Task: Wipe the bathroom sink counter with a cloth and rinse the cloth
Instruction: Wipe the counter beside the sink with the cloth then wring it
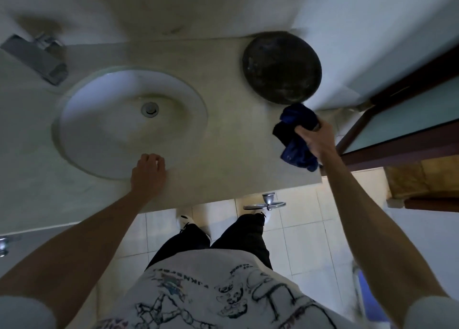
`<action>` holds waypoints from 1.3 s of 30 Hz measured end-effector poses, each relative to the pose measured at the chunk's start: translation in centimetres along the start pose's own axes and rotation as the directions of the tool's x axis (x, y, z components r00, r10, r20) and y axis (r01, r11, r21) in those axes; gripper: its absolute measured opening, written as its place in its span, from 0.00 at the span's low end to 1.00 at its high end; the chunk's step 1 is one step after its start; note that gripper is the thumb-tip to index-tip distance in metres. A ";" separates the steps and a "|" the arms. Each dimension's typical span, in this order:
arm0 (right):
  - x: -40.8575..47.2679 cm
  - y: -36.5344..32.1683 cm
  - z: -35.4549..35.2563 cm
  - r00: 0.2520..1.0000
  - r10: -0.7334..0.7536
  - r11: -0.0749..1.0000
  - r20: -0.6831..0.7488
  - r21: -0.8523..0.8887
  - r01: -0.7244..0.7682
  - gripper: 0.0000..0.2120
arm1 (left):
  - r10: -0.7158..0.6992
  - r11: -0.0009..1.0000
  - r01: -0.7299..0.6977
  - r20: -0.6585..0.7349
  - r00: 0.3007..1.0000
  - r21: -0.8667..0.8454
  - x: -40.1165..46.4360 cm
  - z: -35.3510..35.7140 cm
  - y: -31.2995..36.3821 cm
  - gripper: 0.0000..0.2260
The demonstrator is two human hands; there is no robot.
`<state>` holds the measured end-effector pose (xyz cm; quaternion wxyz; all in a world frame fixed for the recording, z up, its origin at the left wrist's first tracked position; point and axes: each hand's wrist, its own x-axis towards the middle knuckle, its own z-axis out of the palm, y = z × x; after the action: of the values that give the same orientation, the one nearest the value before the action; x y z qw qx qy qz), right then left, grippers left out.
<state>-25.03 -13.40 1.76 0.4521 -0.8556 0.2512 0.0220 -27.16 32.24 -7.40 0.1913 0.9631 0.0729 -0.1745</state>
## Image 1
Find person's right hand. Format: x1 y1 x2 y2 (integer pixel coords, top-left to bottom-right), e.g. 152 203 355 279
294 119 338 168

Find person's left hand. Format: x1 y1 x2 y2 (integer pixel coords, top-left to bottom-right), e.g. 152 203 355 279
130 153 167 197

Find dark blue cleaning cloth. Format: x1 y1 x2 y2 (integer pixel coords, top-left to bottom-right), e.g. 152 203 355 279
272 102 322 172

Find person's right forearm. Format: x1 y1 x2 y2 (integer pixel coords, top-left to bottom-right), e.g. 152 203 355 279
319 160 449 318

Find person's left forearm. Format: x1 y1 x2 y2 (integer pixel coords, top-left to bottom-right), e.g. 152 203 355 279
0 190 151 301

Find white oval sink basin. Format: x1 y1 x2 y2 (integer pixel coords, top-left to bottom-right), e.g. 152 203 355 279
57 68 208 181

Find chrome sink drain stopper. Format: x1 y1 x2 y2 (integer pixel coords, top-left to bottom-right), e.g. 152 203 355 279
141 101 160 118

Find beige marble sink countertop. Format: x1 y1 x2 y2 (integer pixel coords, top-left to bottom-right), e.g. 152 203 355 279
0 27 322 234

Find black round tray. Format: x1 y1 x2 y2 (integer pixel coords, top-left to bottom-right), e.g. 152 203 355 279
242 31 323 105

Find wood framed glass door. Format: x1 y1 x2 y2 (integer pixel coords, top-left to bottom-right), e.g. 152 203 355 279
337 45 459 172

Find brown doormat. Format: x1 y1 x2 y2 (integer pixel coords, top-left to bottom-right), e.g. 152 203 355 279
385 156 459 200

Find black trousers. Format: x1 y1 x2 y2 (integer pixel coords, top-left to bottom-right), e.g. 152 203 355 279
147 214 273 272

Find white printed t-shirt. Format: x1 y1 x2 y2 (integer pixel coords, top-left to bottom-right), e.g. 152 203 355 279
0 248 459 329

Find chrome square faucet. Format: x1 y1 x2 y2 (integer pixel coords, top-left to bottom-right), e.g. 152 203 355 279
0 33 69 86

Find blue and white stool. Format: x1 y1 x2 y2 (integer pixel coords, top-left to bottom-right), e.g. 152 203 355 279
353 264 392 322

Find chrome towel ring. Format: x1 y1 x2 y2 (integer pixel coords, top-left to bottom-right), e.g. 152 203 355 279
243 192 287 211

